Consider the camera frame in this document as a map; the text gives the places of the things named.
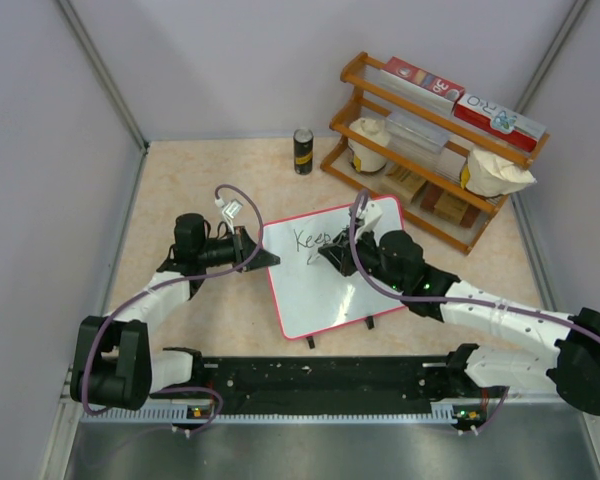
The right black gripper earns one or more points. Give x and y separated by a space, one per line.
340 255

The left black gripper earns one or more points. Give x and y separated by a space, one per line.
243 245

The white marker pen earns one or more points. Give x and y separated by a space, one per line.
314 258

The pink framed whiteboard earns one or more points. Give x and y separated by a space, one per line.
310 299

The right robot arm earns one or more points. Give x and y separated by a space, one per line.
558 351

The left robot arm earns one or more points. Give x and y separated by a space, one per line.
114 365

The brown cardboard packet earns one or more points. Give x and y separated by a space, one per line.
403 183

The dark brown box on rack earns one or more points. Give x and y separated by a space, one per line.
449 207

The black drink can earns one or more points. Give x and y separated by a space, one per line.
303 140

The wooden two tier rack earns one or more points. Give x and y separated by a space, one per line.
366 151

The clear plastic box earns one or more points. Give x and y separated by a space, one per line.
418 131

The cream cloth bag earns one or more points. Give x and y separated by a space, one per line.
489 175

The red box with 3D print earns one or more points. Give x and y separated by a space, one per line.
420 86

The red white foil box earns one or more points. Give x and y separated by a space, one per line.
510 126

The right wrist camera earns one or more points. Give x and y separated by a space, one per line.
366 219

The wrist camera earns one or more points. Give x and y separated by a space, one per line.
229 210
366 219

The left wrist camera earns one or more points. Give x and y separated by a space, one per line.
229 210

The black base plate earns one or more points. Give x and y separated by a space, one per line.
333 385

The grey cable duct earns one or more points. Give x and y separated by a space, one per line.
194 413

